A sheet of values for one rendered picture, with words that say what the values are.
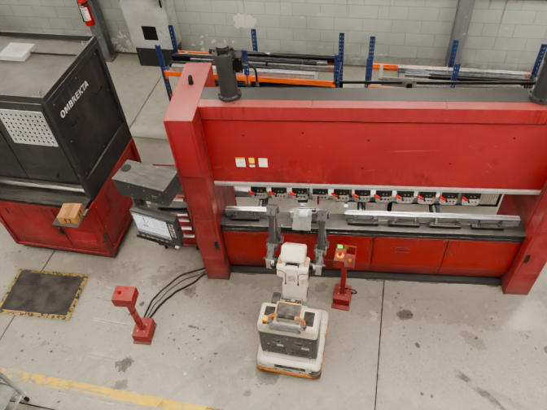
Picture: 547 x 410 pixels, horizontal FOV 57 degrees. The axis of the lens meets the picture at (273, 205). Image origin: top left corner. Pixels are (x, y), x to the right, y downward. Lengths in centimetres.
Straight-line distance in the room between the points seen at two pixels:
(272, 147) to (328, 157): 51
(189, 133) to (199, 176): 50
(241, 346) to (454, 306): 230
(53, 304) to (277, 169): 309
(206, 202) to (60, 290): 230
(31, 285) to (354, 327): 375
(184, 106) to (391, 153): 181
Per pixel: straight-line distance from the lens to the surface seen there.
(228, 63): 408
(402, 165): 458
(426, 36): 860
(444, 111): 422
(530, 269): 566
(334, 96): 424
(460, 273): 583
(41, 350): 602
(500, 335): 571
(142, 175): 429
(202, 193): 471
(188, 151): 437
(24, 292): 653
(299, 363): 495
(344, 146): 440
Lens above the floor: 478
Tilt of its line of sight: 48 degrees down
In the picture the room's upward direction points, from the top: 5 degrees counter-clockwise
